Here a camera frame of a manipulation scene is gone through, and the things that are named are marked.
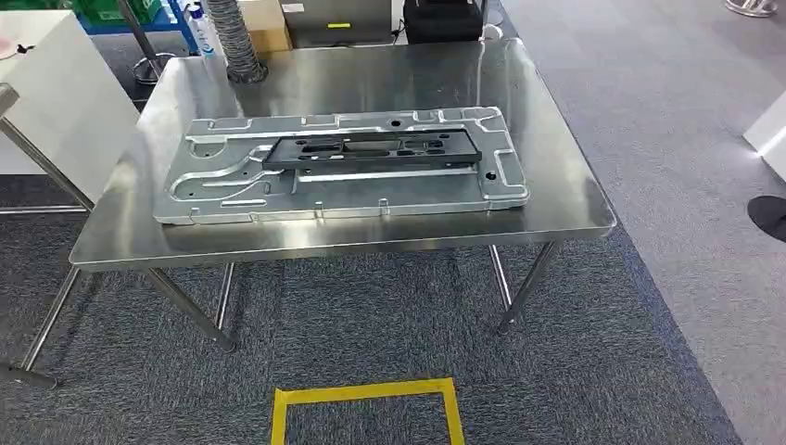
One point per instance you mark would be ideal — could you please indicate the large stamped metal tray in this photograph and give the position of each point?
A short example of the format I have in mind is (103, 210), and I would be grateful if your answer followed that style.
(368, 190)

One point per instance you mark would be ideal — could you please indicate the steel table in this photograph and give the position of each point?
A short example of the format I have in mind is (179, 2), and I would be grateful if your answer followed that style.
(381, 80)

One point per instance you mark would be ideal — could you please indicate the yellow tape square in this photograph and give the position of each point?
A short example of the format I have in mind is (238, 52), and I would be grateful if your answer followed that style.
(368, 393)

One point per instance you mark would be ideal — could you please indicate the black bag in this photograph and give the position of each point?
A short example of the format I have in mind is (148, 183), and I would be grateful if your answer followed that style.
(442, 21)

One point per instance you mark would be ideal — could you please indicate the grey box with yellow label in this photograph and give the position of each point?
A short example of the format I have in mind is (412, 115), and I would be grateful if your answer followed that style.
(338, 21)

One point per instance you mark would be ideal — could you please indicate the cardboard box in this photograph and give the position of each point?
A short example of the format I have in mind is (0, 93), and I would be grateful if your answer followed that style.
(265, 24)

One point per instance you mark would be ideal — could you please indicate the white and blue bottle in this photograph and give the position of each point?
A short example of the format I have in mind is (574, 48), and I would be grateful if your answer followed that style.
(200, 31)

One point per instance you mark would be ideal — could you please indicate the chrome stool base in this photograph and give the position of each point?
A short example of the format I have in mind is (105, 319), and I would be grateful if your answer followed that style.
(147, 58)

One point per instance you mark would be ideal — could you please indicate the blue shelf rack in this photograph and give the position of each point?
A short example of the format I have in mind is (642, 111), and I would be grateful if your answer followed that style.
(123, 15)

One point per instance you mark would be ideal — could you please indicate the white cabinet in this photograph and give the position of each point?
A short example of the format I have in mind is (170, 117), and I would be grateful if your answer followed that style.
(67, 98)

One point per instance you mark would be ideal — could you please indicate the black round object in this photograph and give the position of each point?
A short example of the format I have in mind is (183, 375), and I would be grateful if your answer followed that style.
(769, 216)

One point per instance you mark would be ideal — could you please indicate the white box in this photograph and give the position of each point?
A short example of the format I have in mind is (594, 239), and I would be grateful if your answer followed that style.
(767, 138)

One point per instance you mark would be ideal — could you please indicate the chrome round base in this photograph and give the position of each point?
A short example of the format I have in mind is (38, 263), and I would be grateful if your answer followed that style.
(750, 7)

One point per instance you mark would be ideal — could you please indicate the black plastic frame part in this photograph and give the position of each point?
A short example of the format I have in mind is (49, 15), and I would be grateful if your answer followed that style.
(368, 149)

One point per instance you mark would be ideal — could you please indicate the steel frame stand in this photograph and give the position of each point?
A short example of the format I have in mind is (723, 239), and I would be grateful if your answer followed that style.
(49, 166)

